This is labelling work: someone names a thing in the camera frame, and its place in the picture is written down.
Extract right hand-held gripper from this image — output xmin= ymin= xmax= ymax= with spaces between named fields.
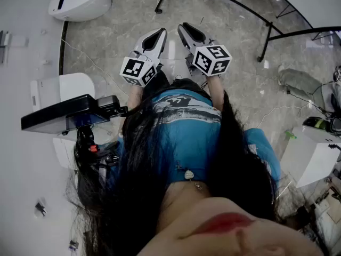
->
xmin=177 ymin=22 xmax=233 ymax=77

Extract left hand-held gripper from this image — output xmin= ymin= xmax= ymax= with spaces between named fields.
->
xmin=119 ymin=28 xmax=168 ymax=88

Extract person's left forearm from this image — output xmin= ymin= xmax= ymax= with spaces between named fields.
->
xmin=127 ymin=85 xmax=144 ymax=109

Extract person's right forearm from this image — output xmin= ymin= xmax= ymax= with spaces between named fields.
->
xmin=206 ymin=75 xmax=225 ymax=109

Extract person's black trousers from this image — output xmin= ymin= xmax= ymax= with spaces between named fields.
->
xmin=145 ymin=68 xmax=171 ymax=95

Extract white oval toilet appliance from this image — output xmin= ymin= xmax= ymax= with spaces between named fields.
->
xmin=47 ymin=0 xmax=112 ymax=22

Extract white boxy appliance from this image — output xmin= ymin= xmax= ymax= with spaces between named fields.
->
xmin=29 ymin=73 xmax=109 ymax=113

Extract person's blue printed shirt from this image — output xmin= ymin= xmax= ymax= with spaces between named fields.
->
xmin=114 ymin=88 xmax=282 ymax=189

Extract black tablet screen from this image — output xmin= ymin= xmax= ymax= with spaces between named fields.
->
xmin=20 ymin=94 xmax=129 ymax=136

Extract black green headset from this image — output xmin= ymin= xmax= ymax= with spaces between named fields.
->
xmin=302 ymin=115 xmax=330 ymax=132

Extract white cabinet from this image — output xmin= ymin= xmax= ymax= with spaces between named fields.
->
xmin=280 ymin=125 xmax=341 ymax=188

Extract person's face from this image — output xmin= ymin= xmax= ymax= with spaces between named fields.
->
xmin=135 ymin=196 xmax=327 ymax=256

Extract white pendant necklace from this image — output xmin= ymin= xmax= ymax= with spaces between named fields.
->
xmin=175 ymin=164 xmax=204 ymax=191

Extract grey wall shelf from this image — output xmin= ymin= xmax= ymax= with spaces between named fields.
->
xmin=0 ymin=30 xmax=29 ymax=64

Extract black cable bundle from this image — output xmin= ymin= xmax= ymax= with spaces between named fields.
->
xmin=314 ymin=81 xmax=341 ymax=137

